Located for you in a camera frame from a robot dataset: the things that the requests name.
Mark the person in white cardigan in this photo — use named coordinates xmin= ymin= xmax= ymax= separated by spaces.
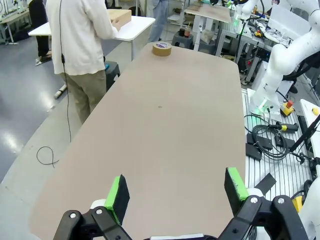
xmin=45 ymin=0 xmax=121 ymax=125

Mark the person's right forearm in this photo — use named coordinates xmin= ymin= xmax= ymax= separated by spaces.
xmin=101 ymin=14 xmax=118 ymax=40

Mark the white table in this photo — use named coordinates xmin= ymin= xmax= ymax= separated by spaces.
xmin=27 ymin=15 xmax=156 ymax=62

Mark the white flat panel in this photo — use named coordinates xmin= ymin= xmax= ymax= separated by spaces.
xmin=267 ymin=3 xmax=312 ymax=38

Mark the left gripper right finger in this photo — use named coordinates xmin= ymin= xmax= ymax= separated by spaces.
xmin=217 ymin=166 xmax=310 ymax=240

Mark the black handle with yellow label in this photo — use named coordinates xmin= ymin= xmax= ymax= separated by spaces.
xmin=268 ymin=123 xmax=300 ymax=133

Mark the black braided cable sleeve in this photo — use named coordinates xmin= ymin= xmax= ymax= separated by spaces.
xmin=281 ymin=55 xmax=320 ymax=82

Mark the brown packing tape roll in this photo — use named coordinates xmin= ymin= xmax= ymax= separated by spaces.
xmin=152 ymin=41 xmax=173 ymax=57

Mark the brown cardboard box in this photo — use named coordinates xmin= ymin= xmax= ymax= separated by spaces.
xmin=107 ymin=9 xmax=132 ymax=27

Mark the grey stool with cups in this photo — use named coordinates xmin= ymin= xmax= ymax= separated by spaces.
xmin=171 ymin=28 xmax=195 ymax=51

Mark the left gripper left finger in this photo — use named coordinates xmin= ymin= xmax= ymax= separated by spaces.
xmin=52 ymin=174 xmax=133 ymax=240

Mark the brown topped table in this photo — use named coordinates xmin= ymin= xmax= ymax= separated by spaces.
xmin=186 ymin=3 xmax=233 ymax=25

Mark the coiled black cable bundle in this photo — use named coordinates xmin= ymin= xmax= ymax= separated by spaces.
xmin=246 ymin=114 xmax=291 ymax=161

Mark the black plastic stool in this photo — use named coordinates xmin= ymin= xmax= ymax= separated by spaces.
xmin=103 ymin=60 xmax=122 ymax=92

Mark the thin black hanging cable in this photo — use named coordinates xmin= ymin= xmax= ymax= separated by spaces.
xmin=36 ymin=0 xmax=73 ymax=169

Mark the person in black clothes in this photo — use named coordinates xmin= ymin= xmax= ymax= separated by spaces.
xmin=28 ymin=0 xmax=53 ymax=66

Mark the person in blue jeans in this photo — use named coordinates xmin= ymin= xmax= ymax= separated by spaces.
xmin=148 ymin=0 xmax=171 ymax=43

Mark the yellow red emergency stop button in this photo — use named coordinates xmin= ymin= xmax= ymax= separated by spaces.
xmin=280 ymin=100 xmax=294 ymax=117

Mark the black power brick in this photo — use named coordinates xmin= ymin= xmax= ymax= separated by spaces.
xmin=246 ymin=143 xmax=262 ymax=161

